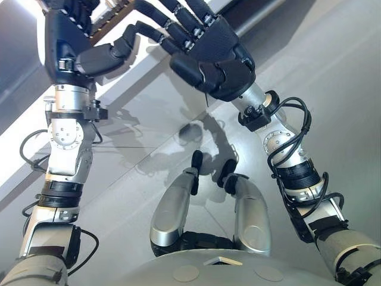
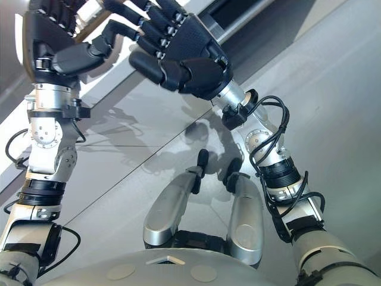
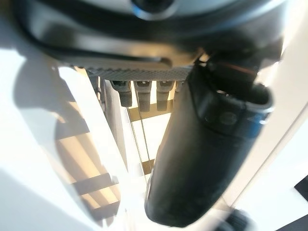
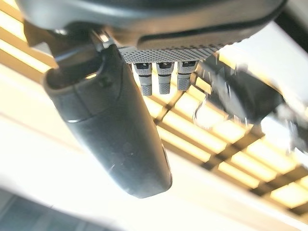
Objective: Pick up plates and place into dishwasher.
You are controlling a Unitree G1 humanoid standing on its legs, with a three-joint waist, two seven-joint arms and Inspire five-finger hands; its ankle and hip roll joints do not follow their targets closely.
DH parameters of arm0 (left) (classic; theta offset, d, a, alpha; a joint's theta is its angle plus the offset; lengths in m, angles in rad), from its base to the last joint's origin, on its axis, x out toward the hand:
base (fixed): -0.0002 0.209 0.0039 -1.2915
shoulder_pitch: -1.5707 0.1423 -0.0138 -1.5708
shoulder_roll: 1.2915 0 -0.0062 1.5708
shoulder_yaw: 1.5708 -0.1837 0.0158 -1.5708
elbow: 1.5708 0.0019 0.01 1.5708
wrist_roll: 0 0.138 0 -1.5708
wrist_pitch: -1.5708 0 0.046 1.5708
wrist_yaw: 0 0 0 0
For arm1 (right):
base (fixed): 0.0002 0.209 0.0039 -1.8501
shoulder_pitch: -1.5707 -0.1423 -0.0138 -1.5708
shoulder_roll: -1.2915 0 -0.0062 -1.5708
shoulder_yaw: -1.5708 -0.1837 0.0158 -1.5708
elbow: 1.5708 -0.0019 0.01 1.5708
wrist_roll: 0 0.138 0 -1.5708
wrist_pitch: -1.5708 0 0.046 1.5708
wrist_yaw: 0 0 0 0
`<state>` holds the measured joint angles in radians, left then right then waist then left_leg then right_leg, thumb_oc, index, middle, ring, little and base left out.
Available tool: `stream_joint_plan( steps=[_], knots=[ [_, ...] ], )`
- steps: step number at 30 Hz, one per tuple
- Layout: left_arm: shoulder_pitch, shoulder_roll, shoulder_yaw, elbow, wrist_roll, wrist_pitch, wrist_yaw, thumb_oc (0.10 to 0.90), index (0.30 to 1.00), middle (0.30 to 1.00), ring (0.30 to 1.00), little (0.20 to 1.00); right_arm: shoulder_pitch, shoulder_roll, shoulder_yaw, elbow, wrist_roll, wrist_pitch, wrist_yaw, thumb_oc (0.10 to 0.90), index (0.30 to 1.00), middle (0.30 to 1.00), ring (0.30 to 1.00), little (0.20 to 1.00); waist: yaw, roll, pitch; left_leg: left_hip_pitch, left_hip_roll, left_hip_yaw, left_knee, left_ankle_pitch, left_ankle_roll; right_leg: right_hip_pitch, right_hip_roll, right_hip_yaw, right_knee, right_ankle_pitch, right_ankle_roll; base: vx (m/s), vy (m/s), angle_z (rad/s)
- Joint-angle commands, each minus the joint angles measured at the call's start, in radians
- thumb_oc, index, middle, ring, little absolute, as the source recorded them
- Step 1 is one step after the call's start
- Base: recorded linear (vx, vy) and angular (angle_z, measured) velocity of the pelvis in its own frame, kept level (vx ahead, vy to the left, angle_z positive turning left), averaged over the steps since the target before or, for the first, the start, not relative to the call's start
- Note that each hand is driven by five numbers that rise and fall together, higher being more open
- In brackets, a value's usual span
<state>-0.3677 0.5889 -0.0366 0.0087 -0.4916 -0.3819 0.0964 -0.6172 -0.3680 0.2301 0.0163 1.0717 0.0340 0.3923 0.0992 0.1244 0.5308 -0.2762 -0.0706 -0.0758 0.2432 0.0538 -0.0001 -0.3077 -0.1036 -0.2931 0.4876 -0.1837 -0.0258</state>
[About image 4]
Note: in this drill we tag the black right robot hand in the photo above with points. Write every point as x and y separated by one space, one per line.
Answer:
115 134

